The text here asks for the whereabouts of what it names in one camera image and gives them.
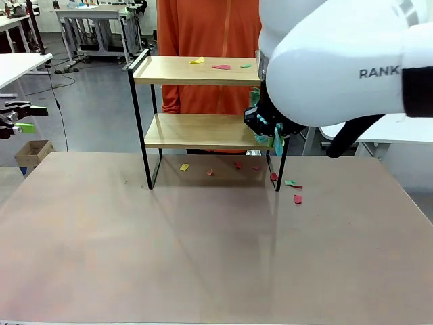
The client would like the open cardboard box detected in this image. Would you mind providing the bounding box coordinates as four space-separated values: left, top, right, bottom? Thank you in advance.
14 139 55 169

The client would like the black pole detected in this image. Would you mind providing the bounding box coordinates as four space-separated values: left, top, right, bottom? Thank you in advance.
25 0 47 56

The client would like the black frame wooden shelf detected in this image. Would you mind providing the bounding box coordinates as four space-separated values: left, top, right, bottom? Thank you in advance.
127 49 287 192

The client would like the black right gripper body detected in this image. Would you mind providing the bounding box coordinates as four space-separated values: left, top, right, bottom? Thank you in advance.
258 97 306 139

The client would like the black floor cable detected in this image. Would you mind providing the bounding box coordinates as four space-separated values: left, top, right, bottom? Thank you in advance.
43 63 81 152

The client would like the white table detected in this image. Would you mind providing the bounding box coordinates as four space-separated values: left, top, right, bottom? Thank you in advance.
305 113 433 164
0 52 54 91

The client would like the grey background desk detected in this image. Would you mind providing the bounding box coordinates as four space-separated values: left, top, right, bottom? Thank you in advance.
55 7 132 67

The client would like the black right arm cable sleeve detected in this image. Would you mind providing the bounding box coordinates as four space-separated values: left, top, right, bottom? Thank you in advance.
325 66 433 160

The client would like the person in orange hoodie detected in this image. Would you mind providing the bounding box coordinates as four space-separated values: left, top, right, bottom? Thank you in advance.
156 0 263 155

